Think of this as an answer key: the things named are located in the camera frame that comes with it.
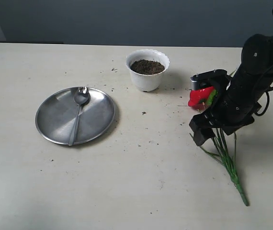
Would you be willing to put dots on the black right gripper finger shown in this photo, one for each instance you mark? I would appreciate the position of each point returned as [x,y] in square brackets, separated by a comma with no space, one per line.
[202,135]

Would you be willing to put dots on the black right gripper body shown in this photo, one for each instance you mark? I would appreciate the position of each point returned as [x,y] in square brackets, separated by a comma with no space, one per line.
[229,118]

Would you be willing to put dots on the red artificial flower with stems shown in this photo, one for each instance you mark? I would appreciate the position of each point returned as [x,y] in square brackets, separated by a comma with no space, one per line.
[217,147]

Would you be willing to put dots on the stainless steel spork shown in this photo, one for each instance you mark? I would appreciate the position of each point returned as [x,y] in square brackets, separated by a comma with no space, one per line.
[81,97]

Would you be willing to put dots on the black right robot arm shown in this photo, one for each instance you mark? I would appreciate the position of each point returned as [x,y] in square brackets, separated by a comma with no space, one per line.
[237,97]

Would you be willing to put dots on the white scalloped flower pot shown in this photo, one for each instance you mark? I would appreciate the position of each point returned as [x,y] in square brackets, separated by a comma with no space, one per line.
[147,82]

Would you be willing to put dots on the dark brown potting soil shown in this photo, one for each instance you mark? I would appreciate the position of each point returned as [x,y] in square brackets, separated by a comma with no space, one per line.
[147,67]

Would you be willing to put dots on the round stainless steel plate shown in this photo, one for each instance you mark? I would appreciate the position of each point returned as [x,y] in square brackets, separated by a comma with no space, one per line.
[56,116]

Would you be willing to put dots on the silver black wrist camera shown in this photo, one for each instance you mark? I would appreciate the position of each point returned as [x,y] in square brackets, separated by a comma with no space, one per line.
[217,78]

